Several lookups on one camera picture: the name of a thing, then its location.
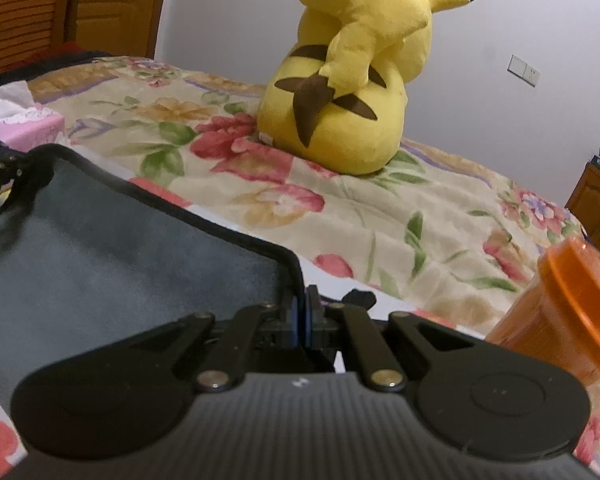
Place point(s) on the yellow plush toy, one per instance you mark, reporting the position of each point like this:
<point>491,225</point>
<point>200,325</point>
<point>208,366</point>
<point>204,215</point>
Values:
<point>340,110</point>

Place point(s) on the wooden cabinet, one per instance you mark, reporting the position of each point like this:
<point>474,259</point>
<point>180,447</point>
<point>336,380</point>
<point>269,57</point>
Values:
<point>597,215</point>

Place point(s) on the grey towel with black edge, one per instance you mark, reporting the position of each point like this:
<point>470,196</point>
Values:
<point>105,260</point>

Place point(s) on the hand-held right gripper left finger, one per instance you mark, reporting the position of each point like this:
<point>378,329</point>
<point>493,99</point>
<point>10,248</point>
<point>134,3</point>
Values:
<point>293,326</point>

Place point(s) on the wooden slatted headboard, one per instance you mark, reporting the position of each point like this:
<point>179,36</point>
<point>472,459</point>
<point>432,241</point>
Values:
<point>40,5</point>

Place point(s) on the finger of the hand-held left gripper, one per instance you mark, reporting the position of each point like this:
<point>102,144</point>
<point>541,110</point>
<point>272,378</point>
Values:
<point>0,165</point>

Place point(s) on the white wall switch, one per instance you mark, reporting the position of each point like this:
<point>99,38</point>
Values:
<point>523,70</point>

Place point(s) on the pink tissue box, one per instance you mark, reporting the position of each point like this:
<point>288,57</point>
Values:
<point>35,125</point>

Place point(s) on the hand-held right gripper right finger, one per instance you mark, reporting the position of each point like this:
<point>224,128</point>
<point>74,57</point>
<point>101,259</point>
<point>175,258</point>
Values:
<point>310,326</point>

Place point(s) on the floral blanket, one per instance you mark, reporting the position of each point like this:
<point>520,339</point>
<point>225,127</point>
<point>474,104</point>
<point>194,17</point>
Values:
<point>360,220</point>

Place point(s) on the orange plastic container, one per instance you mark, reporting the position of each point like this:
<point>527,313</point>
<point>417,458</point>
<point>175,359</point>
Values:
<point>565,310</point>

